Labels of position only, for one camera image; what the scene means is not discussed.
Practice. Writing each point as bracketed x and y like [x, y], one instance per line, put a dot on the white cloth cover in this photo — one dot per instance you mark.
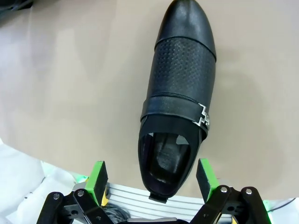
[23, 182]

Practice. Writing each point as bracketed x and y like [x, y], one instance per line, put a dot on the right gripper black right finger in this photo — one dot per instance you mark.
[206, 182]

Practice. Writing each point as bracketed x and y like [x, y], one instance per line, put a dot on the aluminium slotted rail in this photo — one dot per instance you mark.
[130, 193]

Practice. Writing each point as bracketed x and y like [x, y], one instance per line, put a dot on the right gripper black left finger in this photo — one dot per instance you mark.
[97, 182]

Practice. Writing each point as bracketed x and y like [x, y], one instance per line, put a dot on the black shoe with silver buckle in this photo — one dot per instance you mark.
[182, 70]

